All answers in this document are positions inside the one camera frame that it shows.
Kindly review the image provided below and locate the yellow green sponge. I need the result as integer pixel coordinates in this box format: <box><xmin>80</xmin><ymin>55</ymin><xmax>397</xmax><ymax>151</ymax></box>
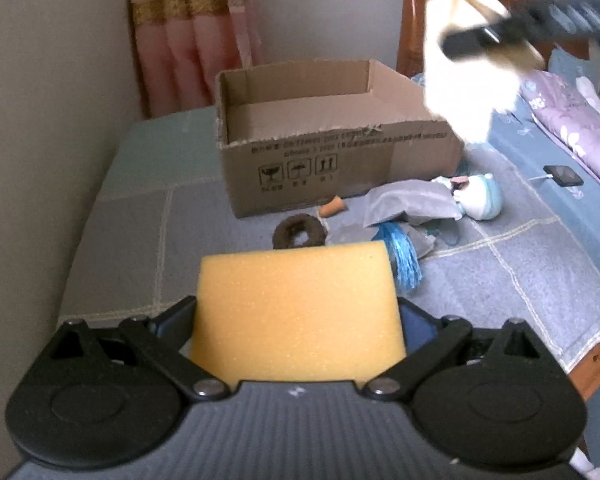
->
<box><xmin>190</xmin><ymin>242</ymin><xmax>406</xmax><ymax>387</ymax></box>

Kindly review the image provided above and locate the cream microfibre cloth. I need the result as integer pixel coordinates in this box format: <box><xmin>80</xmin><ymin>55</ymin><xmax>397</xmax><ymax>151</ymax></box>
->
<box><xmin>423</xmin><ymin>0</ymin><xmax>545</xmax><ymax>143</ymax></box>

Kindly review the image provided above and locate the light blue plush toy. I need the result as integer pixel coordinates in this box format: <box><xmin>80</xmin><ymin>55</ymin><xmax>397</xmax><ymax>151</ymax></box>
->
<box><xmin>452</xmin><ymin>174</ymin><xmax>504</xmax><ymax>221</ymax></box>

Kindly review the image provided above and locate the dark brown scrunchie ring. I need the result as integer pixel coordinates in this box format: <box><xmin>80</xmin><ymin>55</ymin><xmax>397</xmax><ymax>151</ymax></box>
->
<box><xmin>271</xmin><ymin>212</ymin><xmax>328</xmax><ymax>250</ymax></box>

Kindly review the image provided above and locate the blue tassel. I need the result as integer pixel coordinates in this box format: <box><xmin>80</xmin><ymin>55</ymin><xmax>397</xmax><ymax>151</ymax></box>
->
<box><xmin>373</xmin><ymin>222</ymin><xmax>422</xmax><ymax>292</ymax></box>

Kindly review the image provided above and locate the lilac floral quilt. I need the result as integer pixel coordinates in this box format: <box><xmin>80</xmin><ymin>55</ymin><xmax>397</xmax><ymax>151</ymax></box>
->
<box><xmin>520</xmin><ymin>70</ymin><xmax>600</xmax><ymax>182</ymax></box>

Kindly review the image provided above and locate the black smartphone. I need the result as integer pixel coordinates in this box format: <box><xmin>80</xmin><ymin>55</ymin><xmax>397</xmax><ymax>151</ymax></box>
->
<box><xmin>544</xmin><ymin>165</ymin><xmax>584</xmax><ymax>188</ymax></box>

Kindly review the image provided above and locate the orange foam earplug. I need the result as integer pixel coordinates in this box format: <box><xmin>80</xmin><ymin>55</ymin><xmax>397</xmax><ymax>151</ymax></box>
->
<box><xmin>317</xmin><ymin>196</ymin><xmax>347</xmax><ymax>218</ymax></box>

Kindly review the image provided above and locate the blue floral bed mattress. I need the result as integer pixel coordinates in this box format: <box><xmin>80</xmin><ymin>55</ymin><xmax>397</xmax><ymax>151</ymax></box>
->
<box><xmin>413</xmin><ymin>49</ymin><xmax>600</xmax><ymax>241</ymax></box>

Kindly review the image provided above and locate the open cardboard box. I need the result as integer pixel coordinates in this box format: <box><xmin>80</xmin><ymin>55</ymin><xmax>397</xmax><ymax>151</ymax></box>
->
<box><xmin>215</xmin><ymin>60</ymin><xmax>464</xmax><ymax>218</ymax></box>

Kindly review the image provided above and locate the pink striped curtain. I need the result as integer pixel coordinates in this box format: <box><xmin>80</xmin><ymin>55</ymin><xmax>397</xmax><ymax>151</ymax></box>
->
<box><xmin>130</xmin><ymin>0</ymin><xmax>263</xmax><ymax>118</ymax></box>

